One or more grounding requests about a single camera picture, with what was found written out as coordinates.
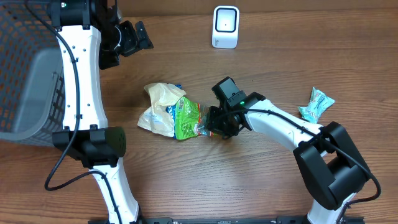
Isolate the green red snack bag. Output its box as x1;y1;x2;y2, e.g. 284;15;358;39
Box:
174;96;216;140

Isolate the blue Oreo cookie pack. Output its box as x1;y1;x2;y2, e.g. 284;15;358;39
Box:
165;84;182;139

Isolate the beige tissue pack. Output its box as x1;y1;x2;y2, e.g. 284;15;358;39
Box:
137;83;186;137

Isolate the mint wet wipes pack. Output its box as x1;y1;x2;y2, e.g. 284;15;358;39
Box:
298;87;335;123

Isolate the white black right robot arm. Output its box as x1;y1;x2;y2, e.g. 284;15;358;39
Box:
206;77;371;223

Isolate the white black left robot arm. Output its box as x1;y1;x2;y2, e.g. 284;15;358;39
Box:
48;0;153;223

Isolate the white barcode scanner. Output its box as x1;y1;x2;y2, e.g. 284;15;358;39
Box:
211;6;240;49

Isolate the dark grey plastic basket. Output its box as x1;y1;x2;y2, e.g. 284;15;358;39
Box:
1;1;65;146

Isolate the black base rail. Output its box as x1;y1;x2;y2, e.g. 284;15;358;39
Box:
88;214;366;224

